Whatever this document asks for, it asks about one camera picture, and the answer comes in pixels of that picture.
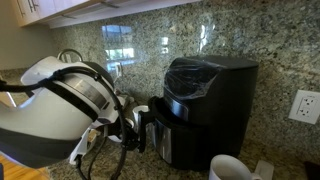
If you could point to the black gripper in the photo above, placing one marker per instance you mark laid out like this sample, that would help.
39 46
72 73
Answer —
118 135

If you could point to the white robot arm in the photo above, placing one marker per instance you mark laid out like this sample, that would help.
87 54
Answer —
50 110

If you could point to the black air fryer body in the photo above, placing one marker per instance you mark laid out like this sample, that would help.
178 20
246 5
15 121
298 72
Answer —
230 106

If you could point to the small white paper cup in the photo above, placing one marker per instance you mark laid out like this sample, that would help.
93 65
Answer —
140 111

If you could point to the large plain white mug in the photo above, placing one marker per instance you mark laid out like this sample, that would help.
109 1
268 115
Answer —
230 168

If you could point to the chrome faucet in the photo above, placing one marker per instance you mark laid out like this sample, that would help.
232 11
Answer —
68 50

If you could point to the small white block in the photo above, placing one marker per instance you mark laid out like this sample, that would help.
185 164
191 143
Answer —
266 168

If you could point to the dark object at counter edge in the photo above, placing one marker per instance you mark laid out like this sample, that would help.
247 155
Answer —
314 171

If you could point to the white wall outlet with plug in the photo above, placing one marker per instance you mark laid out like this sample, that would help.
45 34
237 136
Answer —
117 68

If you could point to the wooden wall cabinet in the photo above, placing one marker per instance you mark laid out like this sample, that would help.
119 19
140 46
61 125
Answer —
83 8

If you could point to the white empty wall outlet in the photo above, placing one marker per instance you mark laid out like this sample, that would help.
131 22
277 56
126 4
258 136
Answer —
305 106

